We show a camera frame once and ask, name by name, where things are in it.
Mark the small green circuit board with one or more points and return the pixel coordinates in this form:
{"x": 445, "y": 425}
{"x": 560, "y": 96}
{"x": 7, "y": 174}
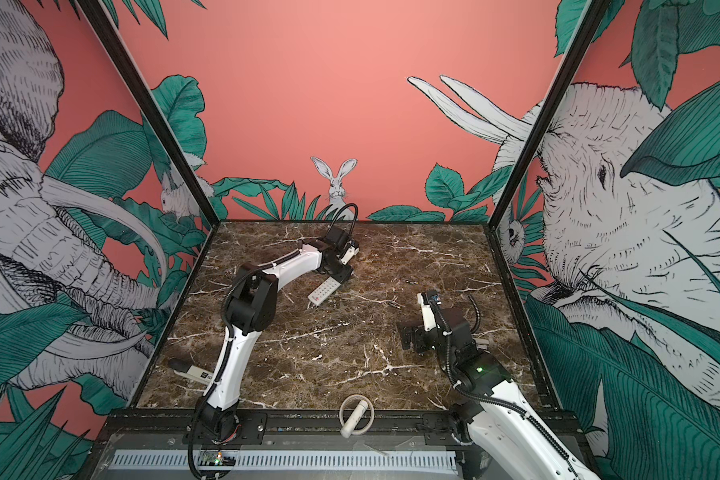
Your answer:
{"x": 208, "y": 459}

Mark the white slotted cable duct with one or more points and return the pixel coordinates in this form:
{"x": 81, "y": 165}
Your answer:
{"x": 438, "y": 462}

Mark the white remote control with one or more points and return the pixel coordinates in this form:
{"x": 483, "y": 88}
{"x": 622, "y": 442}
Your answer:
{"x": 324, "y": 291}

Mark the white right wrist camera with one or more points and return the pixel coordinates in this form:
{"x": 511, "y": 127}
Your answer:
{"x": 425, "y": 300}

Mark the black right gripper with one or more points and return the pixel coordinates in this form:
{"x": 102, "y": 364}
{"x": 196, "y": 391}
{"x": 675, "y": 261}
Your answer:
{"x": 408, "y": 337}

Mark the black left corner frame post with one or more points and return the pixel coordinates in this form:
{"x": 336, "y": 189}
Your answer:
{"x": 108, "y": 36}

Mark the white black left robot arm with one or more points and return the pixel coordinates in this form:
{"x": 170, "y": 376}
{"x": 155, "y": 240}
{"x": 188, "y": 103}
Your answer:
{"x": 249, "y": 308}

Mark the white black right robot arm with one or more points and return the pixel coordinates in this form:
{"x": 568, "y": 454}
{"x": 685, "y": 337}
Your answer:
{"x": 496, "y": 416}

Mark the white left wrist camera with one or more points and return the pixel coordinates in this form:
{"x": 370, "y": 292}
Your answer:
{"x": 349, "y": 254}

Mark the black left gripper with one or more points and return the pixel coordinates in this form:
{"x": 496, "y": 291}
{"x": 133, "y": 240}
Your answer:
{"x": 344, "y": 274}

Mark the black right corner frame post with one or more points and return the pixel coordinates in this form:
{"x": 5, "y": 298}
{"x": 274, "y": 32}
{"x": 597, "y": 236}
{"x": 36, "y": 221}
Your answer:
{"x": 586, "y": 29}

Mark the white remote battery cover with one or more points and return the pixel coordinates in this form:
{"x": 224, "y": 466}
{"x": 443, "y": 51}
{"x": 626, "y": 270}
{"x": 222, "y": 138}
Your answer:
{"x": 189, "y": 371}

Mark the black corner frame post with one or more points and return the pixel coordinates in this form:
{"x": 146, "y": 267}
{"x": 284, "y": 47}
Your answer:
{"x": 108, "y": 36}
{"x": 586, "y": 29}

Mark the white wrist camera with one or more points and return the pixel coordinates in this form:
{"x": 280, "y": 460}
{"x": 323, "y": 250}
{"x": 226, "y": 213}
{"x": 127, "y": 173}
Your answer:
{"x": 349, "y": 254}
{"x": 425, "y": 300}

